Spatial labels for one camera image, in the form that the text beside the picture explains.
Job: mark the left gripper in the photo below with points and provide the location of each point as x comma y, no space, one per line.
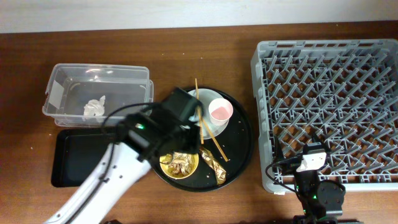
193,145

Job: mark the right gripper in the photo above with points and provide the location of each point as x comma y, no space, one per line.
291,165

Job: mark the food scraps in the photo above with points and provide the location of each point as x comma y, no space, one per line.
179,164

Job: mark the yellow bowl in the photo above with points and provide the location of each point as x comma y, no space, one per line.
164,167

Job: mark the pink plastic cup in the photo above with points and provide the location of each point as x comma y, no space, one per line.
220,111

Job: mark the white tissue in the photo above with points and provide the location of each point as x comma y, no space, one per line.
95,107

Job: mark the gold foil wrapper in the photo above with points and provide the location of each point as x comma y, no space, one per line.
220,172

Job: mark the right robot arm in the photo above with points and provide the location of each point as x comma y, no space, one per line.
321,200

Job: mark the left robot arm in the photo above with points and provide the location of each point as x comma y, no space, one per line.
140,140

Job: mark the grey dishwasher rack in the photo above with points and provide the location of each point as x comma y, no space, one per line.
345,92

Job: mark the wooden chopstick upper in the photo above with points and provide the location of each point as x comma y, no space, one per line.
199,114

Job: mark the wooden chopstick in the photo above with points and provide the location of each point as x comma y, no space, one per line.
214,140
199,114

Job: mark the grey round plate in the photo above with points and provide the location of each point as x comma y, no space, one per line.
206,96

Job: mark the wooden chopstick lower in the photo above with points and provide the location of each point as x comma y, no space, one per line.
214,140

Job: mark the round black tray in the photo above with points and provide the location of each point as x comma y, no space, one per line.
237,142

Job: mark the clear plastic bin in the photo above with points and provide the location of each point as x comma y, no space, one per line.
72,85

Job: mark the black rectangular tray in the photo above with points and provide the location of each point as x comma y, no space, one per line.
77,153

